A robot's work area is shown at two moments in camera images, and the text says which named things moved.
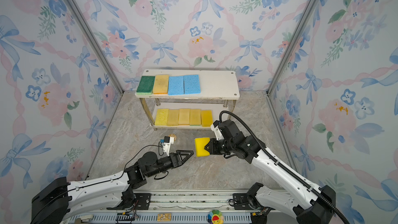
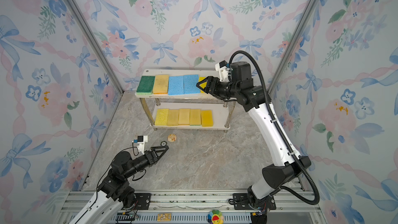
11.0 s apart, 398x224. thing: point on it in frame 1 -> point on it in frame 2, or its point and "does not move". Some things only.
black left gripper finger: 179,152 -> 157,152
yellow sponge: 206,118 does not move
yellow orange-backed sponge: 184,116 does not move
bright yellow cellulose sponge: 161,117 does not move
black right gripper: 213,142 -> 211,81
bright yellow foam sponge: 200,143 -> 202,85
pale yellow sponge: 161,84 does not move
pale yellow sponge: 173,117 does not move
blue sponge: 191,83 does not move
